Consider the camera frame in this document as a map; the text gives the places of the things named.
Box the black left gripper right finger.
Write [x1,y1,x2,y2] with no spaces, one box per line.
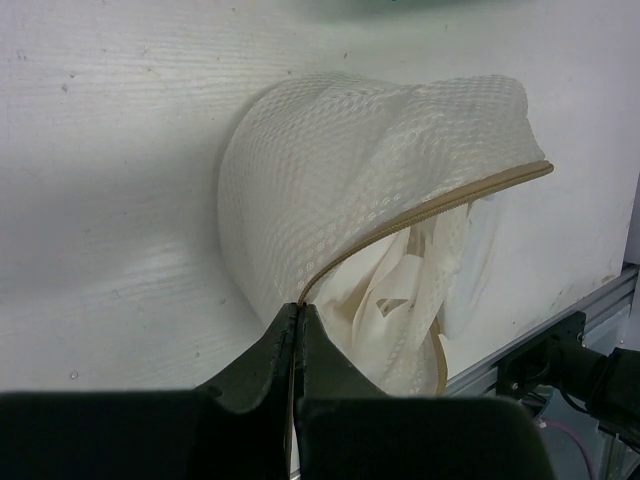
[294,305,388,479]

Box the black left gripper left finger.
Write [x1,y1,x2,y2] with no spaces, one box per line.
[192,304,299,479]

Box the white bra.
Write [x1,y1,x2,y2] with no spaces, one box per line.
[312,199,481,396]

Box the white mesh laundry bag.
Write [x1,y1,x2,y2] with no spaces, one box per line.
[217,72,555,399]

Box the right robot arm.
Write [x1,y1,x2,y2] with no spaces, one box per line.
[549,344,639,447]

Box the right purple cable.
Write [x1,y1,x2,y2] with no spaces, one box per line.
[544,419,601,480]

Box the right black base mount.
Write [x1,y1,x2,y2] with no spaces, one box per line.
[495,311,587,400]

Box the aluminium mounting rail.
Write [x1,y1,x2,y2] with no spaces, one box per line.
[289,264,640,480]

